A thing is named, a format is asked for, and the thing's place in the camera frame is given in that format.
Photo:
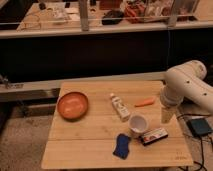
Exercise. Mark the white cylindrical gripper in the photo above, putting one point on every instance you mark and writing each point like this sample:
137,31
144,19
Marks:
166,114

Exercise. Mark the white ceramic cup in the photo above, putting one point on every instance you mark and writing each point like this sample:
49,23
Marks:
138,125

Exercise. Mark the white tube bottle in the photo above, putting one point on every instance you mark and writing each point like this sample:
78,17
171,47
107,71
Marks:
120,108

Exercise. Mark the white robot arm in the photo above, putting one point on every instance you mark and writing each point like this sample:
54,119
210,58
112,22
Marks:
185,81

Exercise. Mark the orange carrot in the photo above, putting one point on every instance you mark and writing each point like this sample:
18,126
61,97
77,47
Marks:
145,102

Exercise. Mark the black rectangular box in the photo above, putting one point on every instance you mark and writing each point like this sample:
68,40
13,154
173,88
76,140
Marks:
153,136

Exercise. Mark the black power adapter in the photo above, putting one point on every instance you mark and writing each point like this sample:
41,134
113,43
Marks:
199,127

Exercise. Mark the blue cloth toy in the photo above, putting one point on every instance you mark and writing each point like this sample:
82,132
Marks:
122,146

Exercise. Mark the wooden table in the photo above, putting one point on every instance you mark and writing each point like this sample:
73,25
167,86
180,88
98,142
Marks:
89,143

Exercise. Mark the orange wooden bowl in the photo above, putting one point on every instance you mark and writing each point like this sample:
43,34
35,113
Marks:
73,105

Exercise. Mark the red clutter on shelf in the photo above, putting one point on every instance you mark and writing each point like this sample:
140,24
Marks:
134,13

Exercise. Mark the black bag on shelf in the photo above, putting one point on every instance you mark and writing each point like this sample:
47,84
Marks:
112,17

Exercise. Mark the metal post right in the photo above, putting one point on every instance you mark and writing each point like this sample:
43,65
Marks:
174,13

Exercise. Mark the metal post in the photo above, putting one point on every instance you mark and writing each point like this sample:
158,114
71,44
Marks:
83,14
174,13

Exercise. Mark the metal post left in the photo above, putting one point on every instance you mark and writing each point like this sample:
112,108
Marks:
83,14

